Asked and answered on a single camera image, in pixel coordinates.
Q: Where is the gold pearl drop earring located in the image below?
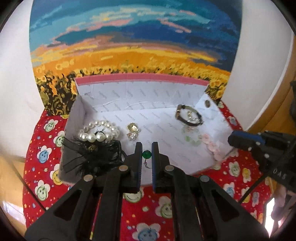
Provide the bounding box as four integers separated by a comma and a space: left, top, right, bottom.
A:
187, 111, 199, 123

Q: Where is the white pearl necklace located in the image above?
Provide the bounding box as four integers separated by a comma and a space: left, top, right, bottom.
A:
77, 119, 121, 143

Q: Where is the sunflower field painting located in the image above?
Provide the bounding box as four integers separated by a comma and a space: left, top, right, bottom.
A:
29, 1, 242, 115

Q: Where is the pink cardboard box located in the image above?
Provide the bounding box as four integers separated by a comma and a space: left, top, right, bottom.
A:
59, 73, 232, 184

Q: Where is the gold pearl brooch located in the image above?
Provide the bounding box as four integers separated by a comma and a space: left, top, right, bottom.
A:
126, 123, 140, 141

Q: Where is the black cable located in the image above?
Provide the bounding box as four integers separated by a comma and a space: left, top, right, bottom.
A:
238, 141, 296, 204

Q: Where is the green bead earring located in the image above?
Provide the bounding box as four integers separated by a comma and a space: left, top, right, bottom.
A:
142, 150, 152, 169

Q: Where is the crystal flower brooch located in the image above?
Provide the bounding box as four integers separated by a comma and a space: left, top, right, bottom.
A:
182, 125, 202, 146

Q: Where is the black feather hair fascinator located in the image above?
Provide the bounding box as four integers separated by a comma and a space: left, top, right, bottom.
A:
60, 138, 127, 177

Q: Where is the right hand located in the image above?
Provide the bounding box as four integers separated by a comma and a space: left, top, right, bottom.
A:
271, 183, 295, 221

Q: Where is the wooden door frame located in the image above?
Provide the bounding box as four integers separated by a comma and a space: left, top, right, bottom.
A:
248, 41, 295, 134

